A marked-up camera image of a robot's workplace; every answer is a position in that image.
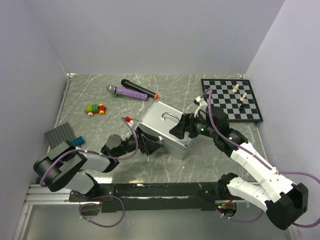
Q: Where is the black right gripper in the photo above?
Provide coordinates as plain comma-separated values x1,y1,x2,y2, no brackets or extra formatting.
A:
169,111,218,140

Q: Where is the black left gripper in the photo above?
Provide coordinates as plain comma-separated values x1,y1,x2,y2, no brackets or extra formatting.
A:
114,126,164,158

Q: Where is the grey metal storage box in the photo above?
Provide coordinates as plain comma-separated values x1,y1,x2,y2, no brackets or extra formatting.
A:
139,100,193,160

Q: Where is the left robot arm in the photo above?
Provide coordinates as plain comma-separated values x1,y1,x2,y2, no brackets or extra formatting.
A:
33,128,163,201

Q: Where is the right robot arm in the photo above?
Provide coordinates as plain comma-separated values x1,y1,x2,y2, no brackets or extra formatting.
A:
169,96,309,230

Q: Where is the purple glitter microphone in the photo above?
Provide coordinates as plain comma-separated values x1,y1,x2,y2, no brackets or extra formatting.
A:
106,85,148,101

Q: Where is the green toy brick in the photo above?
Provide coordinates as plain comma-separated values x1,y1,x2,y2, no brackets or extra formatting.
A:
114,93,123,98

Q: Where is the black chess piece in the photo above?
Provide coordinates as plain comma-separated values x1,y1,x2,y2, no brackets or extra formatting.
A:
239,103,245,111

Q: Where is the black microphone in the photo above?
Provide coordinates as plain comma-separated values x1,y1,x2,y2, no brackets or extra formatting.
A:
121,79,159,100

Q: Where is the chess board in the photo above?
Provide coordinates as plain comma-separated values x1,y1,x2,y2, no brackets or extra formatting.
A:
201,79,263,123

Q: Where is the toy brick car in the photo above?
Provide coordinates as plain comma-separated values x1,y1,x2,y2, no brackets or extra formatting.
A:
84,103,107,117

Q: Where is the cream chess piece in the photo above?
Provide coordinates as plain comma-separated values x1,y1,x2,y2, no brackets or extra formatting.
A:
232,84,240,93

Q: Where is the blue toy brick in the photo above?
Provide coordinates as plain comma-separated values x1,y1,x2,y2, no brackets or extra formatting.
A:
72,136,85,146

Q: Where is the cream chess pawn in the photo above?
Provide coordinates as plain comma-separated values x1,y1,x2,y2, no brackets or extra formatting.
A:
240,92,247,102

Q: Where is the grey brick baseplate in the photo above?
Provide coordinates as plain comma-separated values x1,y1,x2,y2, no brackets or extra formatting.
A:
44,122,76,149

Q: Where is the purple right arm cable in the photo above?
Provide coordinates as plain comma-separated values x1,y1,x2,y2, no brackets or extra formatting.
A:
199,87,320,228

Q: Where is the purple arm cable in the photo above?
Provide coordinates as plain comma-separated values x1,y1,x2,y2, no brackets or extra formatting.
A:
199,87,320,228
39,116,141,228

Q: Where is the black mounting base rail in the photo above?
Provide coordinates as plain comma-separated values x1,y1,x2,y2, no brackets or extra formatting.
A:
69,182,233,213

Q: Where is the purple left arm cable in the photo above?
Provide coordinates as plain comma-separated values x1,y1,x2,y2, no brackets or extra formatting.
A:
39,116,141,228

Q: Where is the aluminium frame rail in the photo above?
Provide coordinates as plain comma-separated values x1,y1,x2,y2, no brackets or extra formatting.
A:
23,184,73,206

